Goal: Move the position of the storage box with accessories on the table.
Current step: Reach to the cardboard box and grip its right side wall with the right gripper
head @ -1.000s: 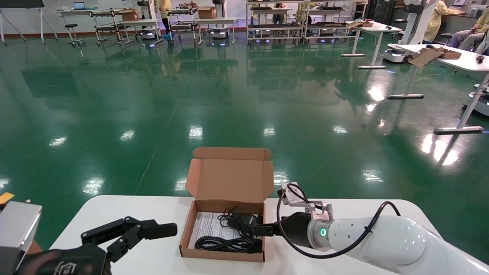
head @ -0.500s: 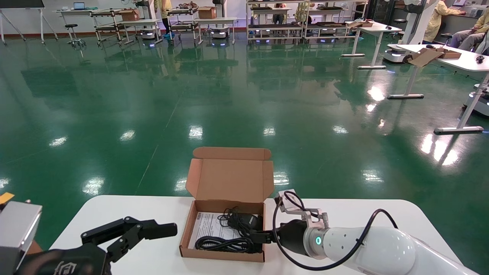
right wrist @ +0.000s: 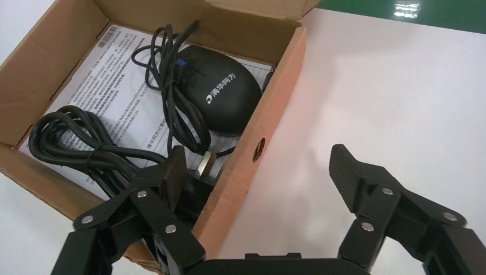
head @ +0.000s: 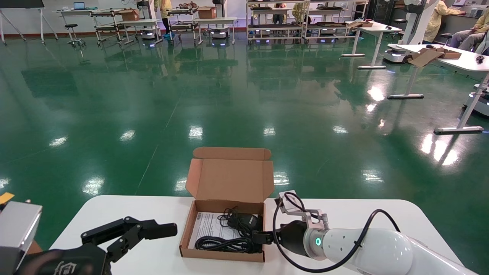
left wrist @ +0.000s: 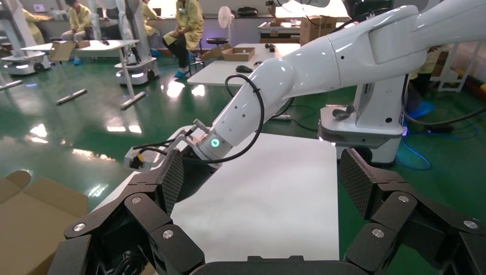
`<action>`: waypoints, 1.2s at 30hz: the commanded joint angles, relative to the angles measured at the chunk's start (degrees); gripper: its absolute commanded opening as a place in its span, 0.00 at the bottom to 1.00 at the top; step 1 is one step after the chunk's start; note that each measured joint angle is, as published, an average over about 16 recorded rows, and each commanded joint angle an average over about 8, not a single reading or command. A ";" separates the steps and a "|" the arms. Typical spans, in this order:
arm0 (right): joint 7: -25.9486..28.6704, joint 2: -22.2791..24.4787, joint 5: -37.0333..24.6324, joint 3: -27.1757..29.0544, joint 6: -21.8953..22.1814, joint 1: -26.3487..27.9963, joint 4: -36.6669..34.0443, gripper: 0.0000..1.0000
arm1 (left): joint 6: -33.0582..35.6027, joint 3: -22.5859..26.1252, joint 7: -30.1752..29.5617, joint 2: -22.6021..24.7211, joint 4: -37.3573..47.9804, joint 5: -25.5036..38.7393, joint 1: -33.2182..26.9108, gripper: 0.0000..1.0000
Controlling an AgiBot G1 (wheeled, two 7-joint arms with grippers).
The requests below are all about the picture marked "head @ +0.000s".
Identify long white desk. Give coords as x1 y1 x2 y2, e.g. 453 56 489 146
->
56 8 126 18

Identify black cabinet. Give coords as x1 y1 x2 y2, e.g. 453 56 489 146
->
372 0 406 26

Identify large white table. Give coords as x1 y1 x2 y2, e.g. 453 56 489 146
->
387 44 489 135

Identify black display on stand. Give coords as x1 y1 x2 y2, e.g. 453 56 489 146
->
0 0 60 46

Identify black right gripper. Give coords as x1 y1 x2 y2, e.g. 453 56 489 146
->
251 220 311 257

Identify standing person in yellow coat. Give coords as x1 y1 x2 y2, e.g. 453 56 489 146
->
155 0 174 40

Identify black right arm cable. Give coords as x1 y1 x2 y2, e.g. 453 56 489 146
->
272 191 401 273

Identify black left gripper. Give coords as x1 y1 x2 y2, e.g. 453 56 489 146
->
15 217 178 275

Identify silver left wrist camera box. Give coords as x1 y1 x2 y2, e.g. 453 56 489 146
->
0 201 43 275

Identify grey office desk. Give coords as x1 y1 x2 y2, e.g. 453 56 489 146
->
439 4 489 35

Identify black power adapter with cord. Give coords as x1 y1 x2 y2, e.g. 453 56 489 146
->
218 207 264 239

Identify metal cart with black shelves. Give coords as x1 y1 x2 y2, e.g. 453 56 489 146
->
167 8 203 45
91 8 127 47

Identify seated person grey trousers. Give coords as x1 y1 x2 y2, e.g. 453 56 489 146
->
449 7 489 52

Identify white column robot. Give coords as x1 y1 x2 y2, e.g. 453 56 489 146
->
383 0 440 64

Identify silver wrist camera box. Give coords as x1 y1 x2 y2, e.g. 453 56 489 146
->
0 201 43 275
276 190 330 230

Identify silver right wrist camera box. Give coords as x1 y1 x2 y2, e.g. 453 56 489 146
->
276 190 330 230

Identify white printed paper manual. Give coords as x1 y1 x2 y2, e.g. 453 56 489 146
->
188 211 264 251

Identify white table with T legs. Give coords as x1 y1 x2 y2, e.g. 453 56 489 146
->
341 21 403 70

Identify metal shelving rack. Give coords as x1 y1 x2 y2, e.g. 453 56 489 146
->
304 0 369 42
246 0 306 45

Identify seated person in yellow coat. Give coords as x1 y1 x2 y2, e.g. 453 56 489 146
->
422 0 467 43

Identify brown cardboard storage box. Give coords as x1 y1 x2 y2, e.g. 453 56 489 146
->
180 147 274 263

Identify thick black power cable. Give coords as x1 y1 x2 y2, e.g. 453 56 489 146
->
195 237 264 254

